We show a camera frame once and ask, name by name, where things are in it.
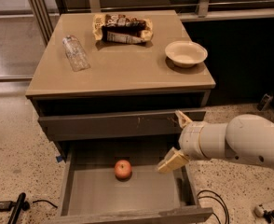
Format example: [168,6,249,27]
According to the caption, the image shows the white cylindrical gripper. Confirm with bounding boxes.
[157,110,206,174]

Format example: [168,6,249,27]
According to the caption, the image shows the red apple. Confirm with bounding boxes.
[114,160,132,179]

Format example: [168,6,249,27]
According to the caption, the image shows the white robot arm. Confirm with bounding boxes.
[158,110,274,173]

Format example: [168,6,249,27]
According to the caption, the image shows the grey drawer cabinet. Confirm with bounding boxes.
[24,9,216,224]

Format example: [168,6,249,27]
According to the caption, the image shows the open middle drawer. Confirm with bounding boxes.
[48,135,212,224]

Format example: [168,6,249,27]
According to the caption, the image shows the closed top drawer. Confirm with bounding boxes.
[37,107,207,142]

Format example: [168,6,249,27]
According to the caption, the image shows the white bowl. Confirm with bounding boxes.
[165,41,208,68]

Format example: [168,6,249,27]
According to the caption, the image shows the small dark floor box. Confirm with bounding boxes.
[257,93,273,111]

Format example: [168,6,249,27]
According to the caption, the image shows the white power strip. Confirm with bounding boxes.
[254,201,274,217]

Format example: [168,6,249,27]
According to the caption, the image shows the clear plastic bottle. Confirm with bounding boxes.
[62,35,90,72]

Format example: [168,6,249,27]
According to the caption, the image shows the brown chip bag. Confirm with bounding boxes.
[92,13,153,44]

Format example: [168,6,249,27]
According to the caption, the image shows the black stick device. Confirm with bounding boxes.
[7,192,30,224]

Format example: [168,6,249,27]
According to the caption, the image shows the black power adapter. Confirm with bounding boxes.
[0,201,14,212]

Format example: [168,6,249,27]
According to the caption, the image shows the black cable loop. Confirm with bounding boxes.
[197,189,230,224]

